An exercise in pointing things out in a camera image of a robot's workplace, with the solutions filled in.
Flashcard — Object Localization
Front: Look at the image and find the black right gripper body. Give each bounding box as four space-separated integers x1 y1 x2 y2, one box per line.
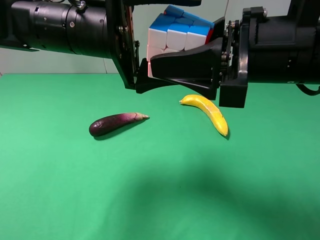
219 6 268 108

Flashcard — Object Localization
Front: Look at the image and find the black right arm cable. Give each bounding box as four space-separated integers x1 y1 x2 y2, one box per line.
296 83 320 97

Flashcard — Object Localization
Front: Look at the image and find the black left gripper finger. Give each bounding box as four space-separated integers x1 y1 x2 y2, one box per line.
135 58 177 94
124 0 202 7

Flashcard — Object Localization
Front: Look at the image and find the yellow banana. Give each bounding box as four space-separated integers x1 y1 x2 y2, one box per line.
179 94 229 137

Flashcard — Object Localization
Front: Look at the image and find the multicolour puzzle cube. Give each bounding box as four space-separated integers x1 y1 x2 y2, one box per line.
146 5 215 78

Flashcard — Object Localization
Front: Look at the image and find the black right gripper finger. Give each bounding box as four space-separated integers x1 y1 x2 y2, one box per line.
205 16 225 44
150 37 223 100

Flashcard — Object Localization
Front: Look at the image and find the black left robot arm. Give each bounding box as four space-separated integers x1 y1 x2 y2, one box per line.
0 0 148 93

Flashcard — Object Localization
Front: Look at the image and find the purple eggplant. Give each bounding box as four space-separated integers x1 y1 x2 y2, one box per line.
89 112 150 137

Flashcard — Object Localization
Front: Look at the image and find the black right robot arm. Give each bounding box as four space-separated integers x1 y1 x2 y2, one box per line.
150 0 320 108

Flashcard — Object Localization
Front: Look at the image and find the green table cloth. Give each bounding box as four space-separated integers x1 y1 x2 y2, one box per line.
0 74 320 240

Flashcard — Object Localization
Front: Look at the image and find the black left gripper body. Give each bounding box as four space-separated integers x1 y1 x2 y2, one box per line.
105 0 140 90

